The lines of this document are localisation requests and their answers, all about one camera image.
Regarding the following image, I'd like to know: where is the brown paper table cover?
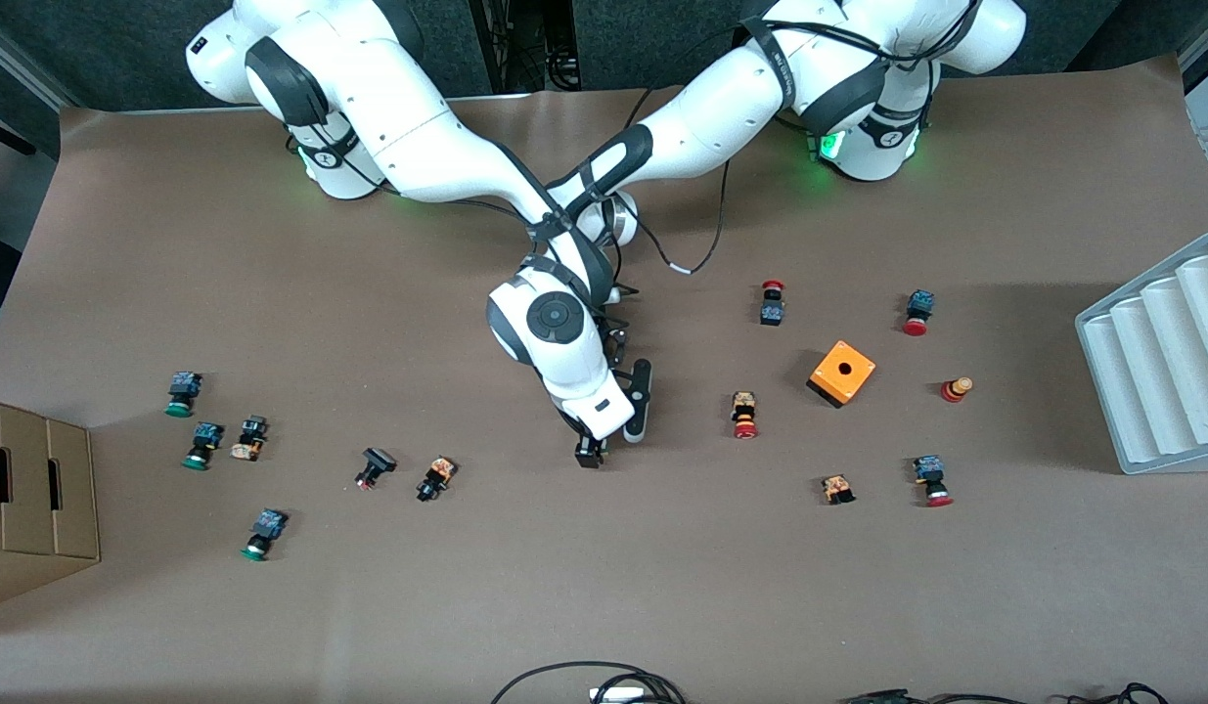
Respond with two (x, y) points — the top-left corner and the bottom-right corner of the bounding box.
(0, 54), (1208, 704)

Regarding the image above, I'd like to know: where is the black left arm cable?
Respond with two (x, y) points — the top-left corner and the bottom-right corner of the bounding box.
(618, 161), (732, 277)

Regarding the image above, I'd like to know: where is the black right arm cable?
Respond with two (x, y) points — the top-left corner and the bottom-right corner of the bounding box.
(403, 194), (531, 221)

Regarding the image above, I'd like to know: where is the black looped floor cable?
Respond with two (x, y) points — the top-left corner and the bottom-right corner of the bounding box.
(491, 662), (688, 704)

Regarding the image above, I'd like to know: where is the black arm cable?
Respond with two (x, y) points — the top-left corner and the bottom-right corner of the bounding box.
(618, 161), (732, 277)
(403, 194), (531, 221)

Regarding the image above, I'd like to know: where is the brown cardboard box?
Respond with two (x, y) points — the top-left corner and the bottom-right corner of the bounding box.
(0, 396), (103, 612)

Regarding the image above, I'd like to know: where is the black button with orange block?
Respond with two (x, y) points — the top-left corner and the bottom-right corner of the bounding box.
(415, 456), (458, 504)

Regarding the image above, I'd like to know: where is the black square button red base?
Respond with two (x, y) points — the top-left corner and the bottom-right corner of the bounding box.
(354, 447), (399, 491)

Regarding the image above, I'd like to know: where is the orange button enclosure box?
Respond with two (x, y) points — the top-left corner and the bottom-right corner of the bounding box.
(807, 339), (877, 410)

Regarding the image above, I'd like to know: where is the white ridged plastic tray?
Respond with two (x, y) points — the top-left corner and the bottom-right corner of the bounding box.
(1075, 233), (1208, 476)

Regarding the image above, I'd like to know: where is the black curly cable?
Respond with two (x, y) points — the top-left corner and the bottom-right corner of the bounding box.
(1068, 682), (1172, 704)

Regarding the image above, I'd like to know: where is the green button with blue block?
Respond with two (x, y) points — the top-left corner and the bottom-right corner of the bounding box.
(164, 371), (204, 419)
(240, 508), (290, 563)
(181, 421), (225, 472)

